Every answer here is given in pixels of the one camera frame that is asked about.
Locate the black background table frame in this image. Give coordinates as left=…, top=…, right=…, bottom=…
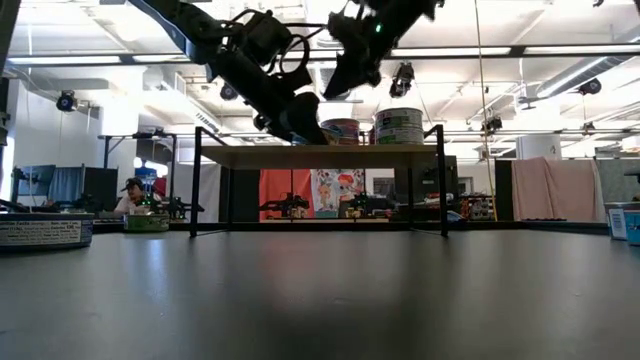
left=97, top=130, right=179, bottom=216

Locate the cluttered storage shelf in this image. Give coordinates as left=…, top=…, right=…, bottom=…
left=458, top=193, right=497, bottom=222

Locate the floral printed poster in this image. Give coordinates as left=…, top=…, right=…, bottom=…
left=310, top=168, right=366, bottom=219

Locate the orange hanging cloth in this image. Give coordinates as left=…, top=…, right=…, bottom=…
left=258, top=168, right=314, bottom=219

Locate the black panel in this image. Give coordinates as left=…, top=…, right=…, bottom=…
left=82, top=167, right=120, bottom=206

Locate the black overhead light bar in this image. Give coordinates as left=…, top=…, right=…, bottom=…
left=7, top=44, right=640, bottom=66

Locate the grey partition panel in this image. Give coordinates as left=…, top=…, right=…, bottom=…
left=597, top=158, right=640, bottom=204

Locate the black partition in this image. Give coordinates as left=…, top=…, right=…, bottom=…
left=493, top=159, right=515, bottom=217

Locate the small dark screen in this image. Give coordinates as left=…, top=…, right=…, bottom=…
left=372, top=177, right=396, bottom=197

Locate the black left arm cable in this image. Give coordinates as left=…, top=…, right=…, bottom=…
left=227, top=7, right=327, bottom=76

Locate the dark monitor screen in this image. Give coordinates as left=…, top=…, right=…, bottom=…
left=12, top=164, right=57, bottom=200

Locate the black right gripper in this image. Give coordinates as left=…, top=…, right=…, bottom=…
left=323, top=12, right=401, bottom=100

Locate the wooden shelf with black legs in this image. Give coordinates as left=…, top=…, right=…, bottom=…
left=188, top=124, right=450, bottom=240

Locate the black cabinet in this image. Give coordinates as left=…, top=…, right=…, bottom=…
left=394, top=155, right=459, bottom=221

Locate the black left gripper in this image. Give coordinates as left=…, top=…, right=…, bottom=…
left=212, top=47, right=329, bottom=145

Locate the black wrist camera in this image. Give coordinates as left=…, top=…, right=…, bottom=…
left=243, top=9, right=295, bottom=51
left=327, top=12, right=361, bottom=51

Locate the pink draped cloth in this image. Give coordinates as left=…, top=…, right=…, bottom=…
left=510, top=157, right=606, bottom=225

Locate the blue curtain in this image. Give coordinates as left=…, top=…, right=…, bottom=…
left=47, top=166, right=85, bottom=206

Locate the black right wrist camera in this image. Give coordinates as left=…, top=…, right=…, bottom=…
left=327, top=12, right=361, bottom=51

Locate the dark tin white label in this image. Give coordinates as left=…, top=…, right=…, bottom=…
left=0, top=212, right=95, bottom=251

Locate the tall blue red-striped can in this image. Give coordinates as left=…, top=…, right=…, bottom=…
left=319, top=117, right=362, bottom=146

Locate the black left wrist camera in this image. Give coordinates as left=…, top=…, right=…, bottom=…
left=243, top=9, right=295, bottom=51

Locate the thin hanging cord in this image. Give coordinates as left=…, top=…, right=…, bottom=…
left=472, top=0, right=498, bottom=221

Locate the white round column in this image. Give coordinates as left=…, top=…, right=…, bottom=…
left=514, top=133, right=564, bottom=162

